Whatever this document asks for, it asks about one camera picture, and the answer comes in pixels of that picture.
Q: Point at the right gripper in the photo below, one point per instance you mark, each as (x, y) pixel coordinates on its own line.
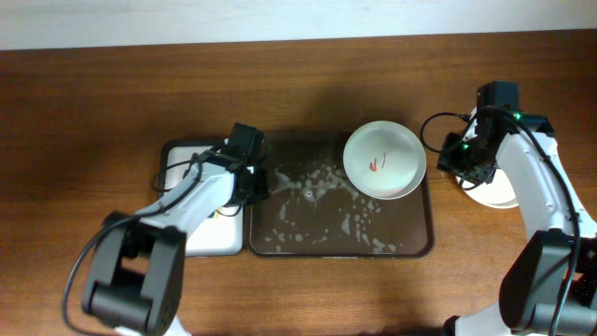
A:
(445, 160)

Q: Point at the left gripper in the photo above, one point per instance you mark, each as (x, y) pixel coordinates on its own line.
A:
(262, 190)

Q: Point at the pink plate with red stain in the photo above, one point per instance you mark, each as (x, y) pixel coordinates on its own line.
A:
(497, 194)

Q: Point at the pale green plate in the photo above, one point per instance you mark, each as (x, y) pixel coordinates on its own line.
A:
(384, 160)

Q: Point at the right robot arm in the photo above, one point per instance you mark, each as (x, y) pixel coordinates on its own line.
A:
(551, 287)

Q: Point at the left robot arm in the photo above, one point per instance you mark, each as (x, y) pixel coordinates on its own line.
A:
(135, 280)

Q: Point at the black tray with white foam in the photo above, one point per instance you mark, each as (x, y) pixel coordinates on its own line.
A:
(221, 236)

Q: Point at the brown plastic tray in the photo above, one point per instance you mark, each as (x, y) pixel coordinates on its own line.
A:
(313, 210)

